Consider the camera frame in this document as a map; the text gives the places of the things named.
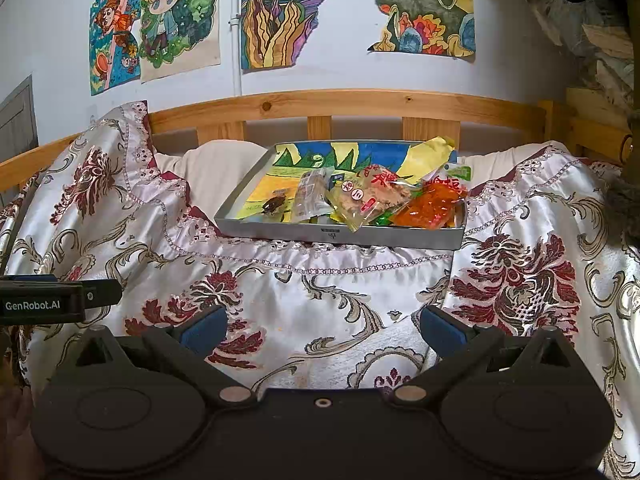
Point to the blue pumpkin wall poster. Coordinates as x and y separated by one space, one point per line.
112 35

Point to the orange spicy snack packet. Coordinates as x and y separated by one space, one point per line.
430 205

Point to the blue white tube packet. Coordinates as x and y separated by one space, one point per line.
336 180

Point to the clear packet with brown date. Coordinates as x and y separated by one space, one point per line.
274 205

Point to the grey metal tray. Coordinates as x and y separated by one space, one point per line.
350 236

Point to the dark hill landscape wall poster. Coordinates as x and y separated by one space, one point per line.
425 10

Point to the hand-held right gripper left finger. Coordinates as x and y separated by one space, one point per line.
205 332

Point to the dark cloth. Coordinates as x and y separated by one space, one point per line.
625 195

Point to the clear meat snack packet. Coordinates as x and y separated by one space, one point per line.
372 197

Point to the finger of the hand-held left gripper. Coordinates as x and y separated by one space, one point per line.
102 292
30 278

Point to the white wall conduit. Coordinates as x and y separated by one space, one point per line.
235 60

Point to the grey wall panel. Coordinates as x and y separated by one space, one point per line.
17 120

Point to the blond child wall poster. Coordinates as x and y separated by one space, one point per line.
175 15

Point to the clear pastry packet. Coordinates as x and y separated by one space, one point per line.
310 195

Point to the green strip snack packet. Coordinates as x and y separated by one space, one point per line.
385 220

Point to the dinosaur drawing paper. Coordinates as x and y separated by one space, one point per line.
300 155

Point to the purple swirl wall poster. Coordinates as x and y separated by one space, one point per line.
280 15

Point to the floral satin blanket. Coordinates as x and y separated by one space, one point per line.
325 285

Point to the patterned hanging cloth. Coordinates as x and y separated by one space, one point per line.
590 35

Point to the white green snack packet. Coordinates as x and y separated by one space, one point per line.
457 172

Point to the person's left hand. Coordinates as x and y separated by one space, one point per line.
15 420

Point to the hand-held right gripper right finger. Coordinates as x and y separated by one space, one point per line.
442 332

